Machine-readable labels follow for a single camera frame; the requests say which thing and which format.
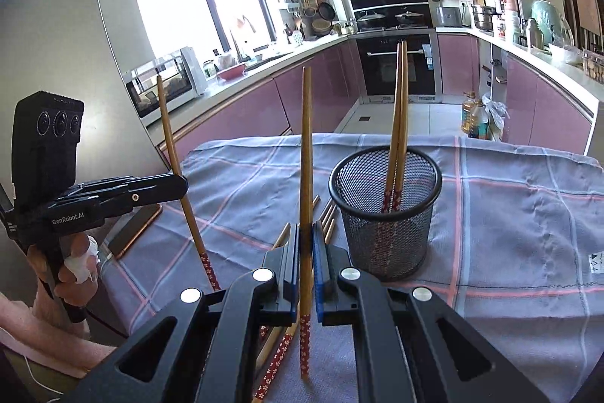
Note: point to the chopstick pair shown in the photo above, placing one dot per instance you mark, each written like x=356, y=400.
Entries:
x=395, y=124

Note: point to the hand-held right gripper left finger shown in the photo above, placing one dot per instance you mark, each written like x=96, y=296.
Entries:
x=295, y=280

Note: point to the kitchen faucet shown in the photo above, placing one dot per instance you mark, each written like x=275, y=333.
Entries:
x=243, y=32

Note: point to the teal covered appliance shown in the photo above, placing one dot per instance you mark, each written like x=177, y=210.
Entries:
x=552, y=20

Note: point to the steel stock pot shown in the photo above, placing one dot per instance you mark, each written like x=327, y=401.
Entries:
x=483, y=17

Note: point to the black mesh utensil holder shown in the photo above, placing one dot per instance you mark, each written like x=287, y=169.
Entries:
x=387, y=223

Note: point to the pink basin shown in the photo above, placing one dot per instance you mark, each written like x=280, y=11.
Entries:
x=231, y=72

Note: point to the black built-in oven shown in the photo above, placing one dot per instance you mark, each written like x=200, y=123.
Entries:
x=377, y=68

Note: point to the white spotted mug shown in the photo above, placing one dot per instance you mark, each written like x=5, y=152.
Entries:
x=296, y=37

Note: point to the silver box appliance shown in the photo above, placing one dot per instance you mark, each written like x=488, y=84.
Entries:
x=447, y=17

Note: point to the person's left forearm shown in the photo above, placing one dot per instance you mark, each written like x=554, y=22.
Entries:
x=37, y=327

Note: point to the clear plastic bag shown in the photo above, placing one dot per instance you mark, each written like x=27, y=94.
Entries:
x=498, y=115

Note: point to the black range hood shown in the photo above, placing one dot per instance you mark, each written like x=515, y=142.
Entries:
x=391, y=1

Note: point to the wooden chopstick red patterned end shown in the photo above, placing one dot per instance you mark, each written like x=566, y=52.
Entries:
x=283, y=346
x=331, y=221
x=316, y=201
x=171, y=134
x=306, y=148
x=282, y=235
x=404, y=124

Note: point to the lidded wok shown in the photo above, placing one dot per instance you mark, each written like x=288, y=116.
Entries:
x=371, y=18

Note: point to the grey checked tablecloth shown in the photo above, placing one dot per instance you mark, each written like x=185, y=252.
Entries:
x=495, y=242

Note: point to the smartphone with gold edge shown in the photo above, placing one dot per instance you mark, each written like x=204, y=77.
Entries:
x=134, y=230

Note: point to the cooking oil bottle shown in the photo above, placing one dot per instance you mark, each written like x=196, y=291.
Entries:
x=474, y=119

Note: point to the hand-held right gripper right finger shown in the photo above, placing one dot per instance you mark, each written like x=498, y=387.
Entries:
x=322, y=271

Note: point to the basket of eggs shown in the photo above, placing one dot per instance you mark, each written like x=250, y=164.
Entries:
x=595, y=65

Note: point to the lidded cooking pot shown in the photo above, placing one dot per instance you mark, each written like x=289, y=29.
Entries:
x=406, y=16

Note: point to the pink kitchen base cabinets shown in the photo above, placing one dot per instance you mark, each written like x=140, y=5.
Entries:
x=542, y=110
x=245, y=110

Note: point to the hanging frying pan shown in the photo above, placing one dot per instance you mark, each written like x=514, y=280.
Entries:
x=326, y=11

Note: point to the woven basket bowl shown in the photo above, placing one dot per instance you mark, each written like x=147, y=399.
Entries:
x=322, y=26

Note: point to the person's left hand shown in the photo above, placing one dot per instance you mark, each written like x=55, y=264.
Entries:
x=71, y=285

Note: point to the white toaster oven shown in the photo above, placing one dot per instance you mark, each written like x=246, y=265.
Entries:
x=163, y=84

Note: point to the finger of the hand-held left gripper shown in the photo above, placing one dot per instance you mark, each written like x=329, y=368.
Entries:
x=141, y=182
x=151, y=196

